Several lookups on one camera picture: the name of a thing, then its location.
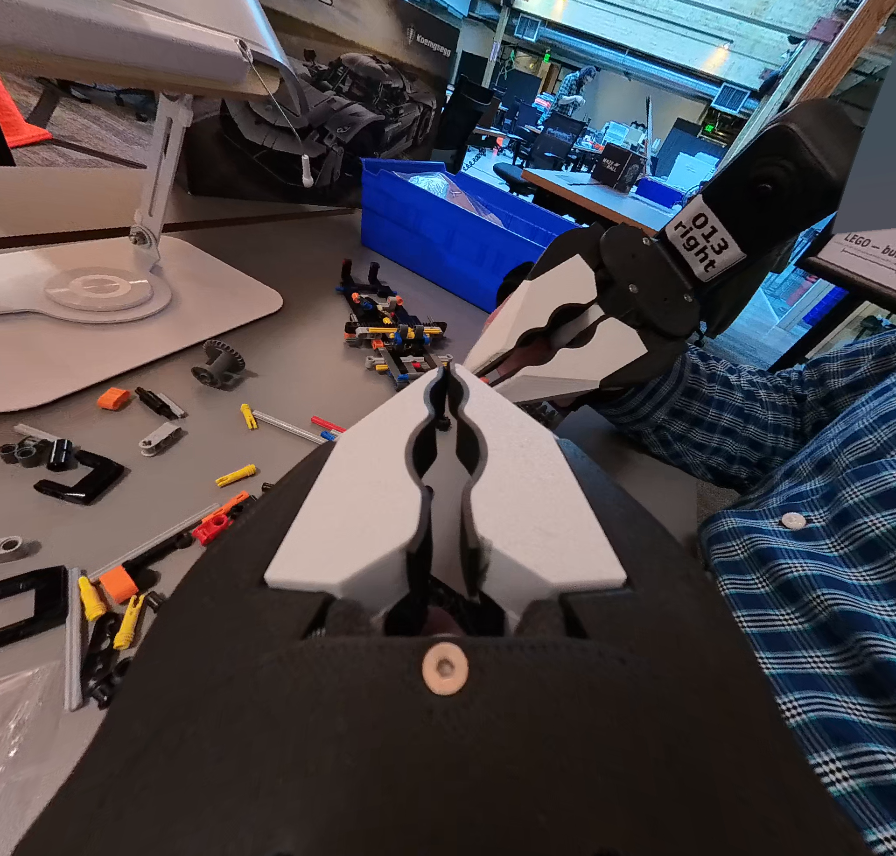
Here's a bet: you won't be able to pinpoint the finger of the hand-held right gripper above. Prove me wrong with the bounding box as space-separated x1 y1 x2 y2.
463 254 603 377
483 306 650 405

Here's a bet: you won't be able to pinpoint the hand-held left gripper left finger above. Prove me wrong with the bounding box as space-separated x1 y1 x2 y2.
262 365 449 638

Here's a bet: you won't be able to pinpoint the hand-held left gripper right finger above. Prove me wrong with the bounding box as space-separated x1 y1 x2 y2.
449 365 630 626

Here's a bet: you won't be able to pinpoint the person's right forearm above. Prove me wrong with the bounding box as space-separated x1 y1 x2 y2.
595 331 896 500

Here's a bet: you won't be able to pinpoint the pile of small lego pieces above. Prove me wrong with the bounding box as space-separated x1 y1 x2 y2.
64 402 348 713

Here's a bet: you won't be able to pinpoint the clear bags of lego parts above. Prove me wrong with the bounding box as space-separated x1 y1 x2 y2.
408 172 506 228

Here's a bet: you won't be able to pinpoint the long multicolour lego chassis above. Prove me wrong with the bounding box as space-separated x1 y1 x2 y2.
338 259 456 391

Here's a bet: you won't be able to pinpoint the dark grey lego gear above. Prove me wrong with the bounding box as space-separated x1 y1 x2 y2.
191 339 247 390

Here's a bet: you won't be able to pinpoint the light grey lego connector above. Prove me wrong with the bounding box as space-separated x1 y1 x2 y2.
137 421 185 457

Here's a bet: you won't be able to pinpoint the black grey lego pin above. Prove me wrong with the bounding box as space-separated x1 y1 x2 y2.
134 386 187 421

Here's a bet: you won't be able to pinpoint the black angled lego piece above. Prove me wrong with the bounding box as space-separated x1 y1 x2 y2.
33 449 127 506

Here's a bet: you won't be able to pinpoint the black lego set box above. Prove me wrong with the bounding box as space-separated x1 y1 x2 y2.
183 0 463 207

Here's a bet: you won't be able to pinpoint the dark grey lego connector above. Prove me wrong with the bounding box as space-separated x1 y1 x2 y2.
0 436 75 470

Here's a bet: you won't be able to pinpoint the wooden workbench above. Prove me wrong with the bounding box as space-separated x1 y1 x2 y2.
521 166 676 235

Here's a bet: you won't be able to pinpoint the black cardboard box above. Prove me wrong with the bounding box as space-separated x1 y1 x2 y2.
591 142 649 193

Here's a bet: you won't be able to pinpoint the blue storage bin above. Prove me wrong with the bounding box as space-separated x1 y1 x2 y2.
360 157 582 316

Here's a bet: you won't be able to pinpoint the black office chair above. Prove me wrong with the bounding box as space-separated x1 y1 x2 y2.
493 114 590 196
430 75 502 174

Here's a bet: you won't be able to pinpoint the black framed task sign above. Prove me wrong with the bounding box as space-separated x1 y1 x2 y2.
798 229 896 298

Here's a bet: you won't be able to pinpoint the white book stand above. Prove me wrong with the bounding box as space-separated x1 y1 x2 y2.
0 0 309 414

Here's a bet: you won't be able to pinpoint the person's plaid shirt torso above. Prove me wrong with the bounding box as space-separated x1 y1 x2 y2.
696 443 896 853

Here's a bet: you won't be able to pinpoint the large empty clear bag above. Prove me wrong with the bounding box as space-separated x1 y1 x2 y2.
0 660 71 801

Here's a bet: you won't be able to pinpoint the orange red plastic object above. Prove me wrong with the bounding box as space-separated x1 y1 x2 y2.
0 75 54 150

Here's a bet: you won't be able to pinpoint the thin cord with white tip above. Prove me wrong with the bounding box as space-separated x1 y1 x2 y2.
237 38 317 189

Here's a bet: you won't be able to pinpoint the black lego frame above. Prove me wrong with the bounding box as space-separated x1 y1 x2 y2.
0 565 71 648

